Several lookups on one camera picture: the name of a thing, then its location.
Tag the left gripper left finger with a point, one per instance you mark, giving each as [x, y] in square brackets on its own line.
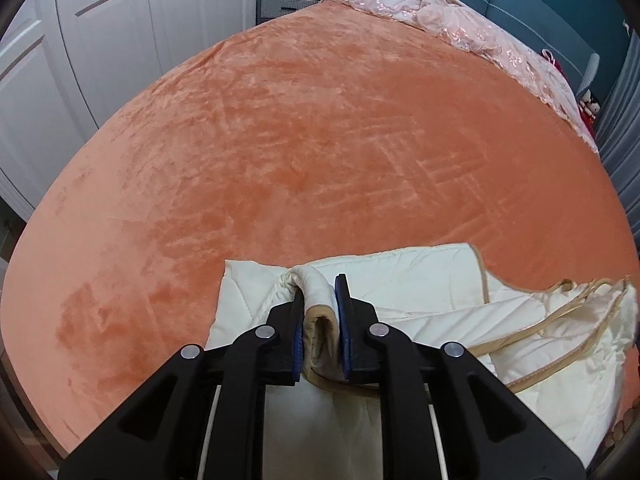
[201, 414]

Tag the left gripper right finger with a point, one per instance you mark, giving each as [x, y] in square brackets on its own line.
[443, 414]

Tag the cream quilted jacket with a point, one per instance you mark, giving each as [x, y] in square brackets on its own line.
[560, 350]

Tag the orange plush bed blanket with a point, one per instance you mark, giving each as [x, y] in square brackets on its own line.
[327, 132]

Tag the red pillow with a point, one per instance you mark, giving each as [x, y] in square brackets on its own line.
[575, 100]

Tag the grey blue curtain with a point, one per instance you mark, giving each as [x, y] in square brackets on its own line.
[618, 136]

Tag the plush toy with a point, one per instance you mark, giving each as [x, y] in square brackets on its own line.
[589, 105]

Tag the pink sequined quilt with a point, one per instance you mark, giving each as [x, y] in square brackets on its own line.
[464, 28]

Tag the white wardrobe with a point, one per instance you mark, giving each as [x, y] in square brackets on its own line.
[69, 65]

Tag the grey nightstand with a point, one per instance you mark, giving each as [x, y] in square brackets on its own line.
[267, 10]

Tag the blue upholstered headboard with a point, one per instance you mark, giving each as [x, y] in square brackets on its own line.
[540, 27]

